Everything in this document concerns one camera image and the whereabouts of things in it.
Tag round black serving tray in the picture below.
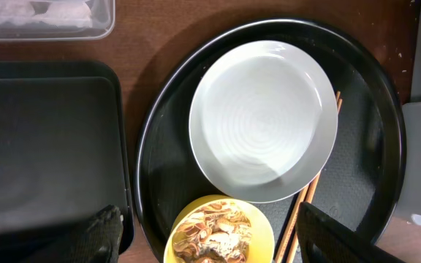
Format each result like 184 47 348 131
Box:
134 18 406 259

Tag wooden chopstick right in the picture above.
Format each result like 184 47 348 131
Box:
287 92 343 263

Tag black rectangular tray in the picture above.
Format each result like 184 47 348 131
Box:
0 61 134 262

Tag clear plastic waste bin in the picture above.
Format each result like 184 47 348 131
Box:
0 0 116 42

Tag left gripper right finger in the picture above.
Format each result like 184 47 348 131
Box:
295 202 403 263

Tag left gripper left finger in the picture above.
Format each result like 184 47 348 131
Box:
24 205 124 263

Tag food scraps in bowl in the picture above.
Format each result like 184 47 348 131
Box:
171 201 252 263

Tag grey round plate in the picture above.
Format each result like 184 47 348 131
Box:
189 40 338 203

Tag wooden chopstick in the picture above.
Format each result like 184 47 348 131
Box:
274 91 342 263
287 92 343 263

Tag yellow bowl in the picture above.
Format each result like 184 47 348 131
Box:
162 195 275 263

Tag white tissue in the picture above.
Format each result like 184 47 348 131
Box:
0 0 93 28

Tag wooden chopstick left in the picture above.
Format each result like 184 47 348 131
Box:
274 91 342 263

